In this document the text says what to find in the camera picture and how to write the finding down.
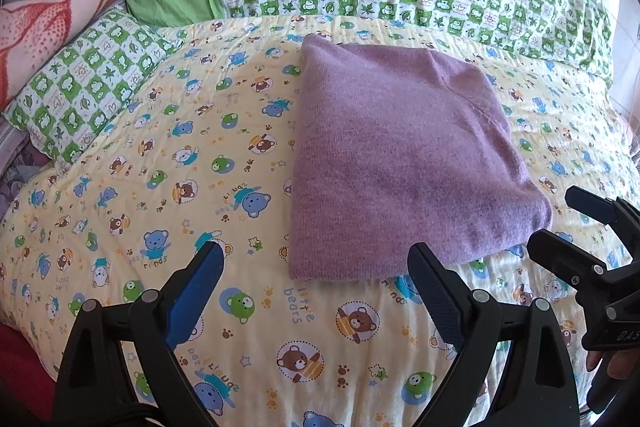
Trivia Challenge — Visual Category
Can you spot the purple knit sweater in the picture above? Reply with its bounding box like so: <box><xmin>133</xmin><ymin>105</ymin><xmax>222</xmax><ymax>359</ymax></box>
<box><xmin>287</xmin><ymin>33</ymin><xmax>553</xmax><ymax>283</ymax></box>

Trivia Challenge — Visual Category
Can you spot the grey printed bedsheet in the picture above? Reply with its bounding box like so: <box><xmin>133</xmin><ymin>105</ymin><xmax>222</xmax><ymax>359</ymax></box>
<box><xmin>0</xmin><ymin>117</ymin><xmax>51</xmax><ymax>208</ymax></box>

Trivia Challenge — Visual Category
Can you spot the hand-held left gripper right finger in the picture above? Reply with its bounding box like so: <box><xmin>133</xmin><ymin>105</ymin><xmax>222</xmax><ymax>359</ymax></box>
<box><xmin>407</xmin><ymin>243</ymin><xmax>581</xmax><ymax>427</ymax></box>

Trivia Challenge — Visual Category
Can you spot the yellow bear-print quilt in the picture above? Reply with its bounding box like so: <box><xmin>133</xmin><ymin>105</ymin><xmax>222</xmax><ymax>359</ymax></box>
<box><xmin>0</xmin><ymin>14</ymin><xmax>640</xmax><ymax>427</ymax></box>

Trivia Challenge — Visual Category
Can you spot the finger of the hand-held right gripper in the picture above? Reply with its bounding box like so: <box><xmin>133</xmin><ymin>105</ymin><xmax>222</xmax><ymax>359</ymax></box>
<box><xmin>526</xmin><ymin>229</ymin><xmax>611</xmax><ymax>303</ymax></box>
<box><xmin>565</xmin><ymin>186</ymin><xmax>640</xmax><ymax>268</ymax></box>

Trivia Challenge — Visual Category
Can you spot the person's right hand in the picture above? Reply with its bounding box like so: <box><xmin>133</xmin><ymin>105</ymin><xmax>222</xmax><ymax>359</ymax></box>
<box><xmin>585</xmin><ymin>346</ymin><xmax>640</xmax><ymax>410</ymax></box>

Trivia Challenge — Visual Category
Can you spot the small green checkered pillow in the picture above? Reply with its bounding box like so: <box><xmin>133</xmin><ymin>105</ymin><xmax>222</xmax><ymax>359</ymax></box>
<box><xmin>0</xmin><ymin>2</ymin><xmax>183</xmax><ymax>165</ymax></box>

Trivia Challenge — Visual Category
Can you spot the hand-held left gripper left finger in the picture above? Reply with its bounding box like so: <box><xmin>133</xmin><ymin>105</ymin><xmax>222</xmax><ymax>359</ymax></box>
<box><xmin>50</xmin><ymin>239</ymin><xmax>226</xmax><ymax>427</ymax></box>

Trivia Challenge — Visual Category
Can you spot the person's red clothing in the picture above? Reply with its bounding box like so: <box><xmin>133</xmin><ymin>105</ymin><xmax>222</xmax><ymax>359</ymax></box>
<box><xmin>0</xmin><ymin>322</ymin><xmax>56</xmax><ymax>425</ymax></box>

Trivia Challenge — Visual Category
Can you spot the red floral blanket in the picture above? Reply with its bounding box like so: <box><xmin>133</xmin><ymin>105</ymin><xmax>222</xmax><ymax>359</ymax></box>
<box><xmin>0</xmin><ymin>0</ymin><xmax>136</xmax><ymax>108</ymax></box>

